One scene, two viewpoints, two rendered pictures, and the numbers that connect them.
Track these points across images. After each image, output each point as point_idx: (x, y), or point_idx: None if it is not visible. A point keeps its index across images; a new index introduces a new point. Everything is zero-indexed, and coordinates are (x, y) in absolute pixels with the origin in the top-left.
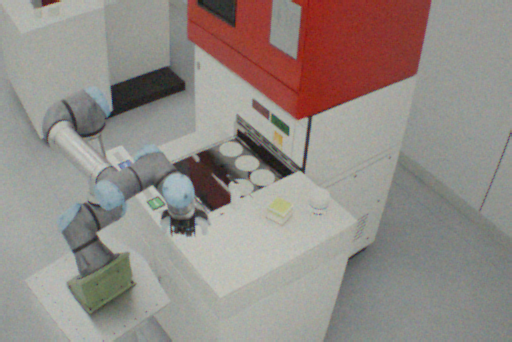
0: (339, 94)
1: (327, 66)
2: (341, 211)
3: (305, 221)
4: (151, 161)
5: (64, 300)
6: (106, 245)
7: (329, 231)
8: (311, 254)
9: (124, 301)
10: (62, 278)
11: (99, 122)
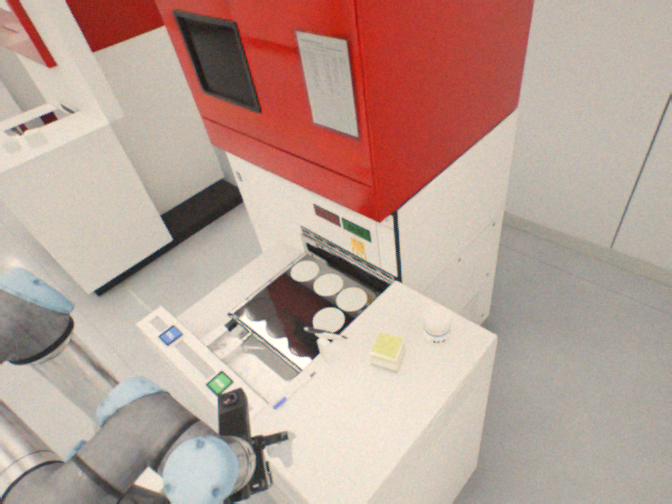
0: (426, 170)
1: (404, 134)
2: (469, 326)
3: (425, 355)
4: (129, 425)
5: None
6: None
7: (463, 363)
8: (449, 404)
9: None
10: None
11: (52, 329)
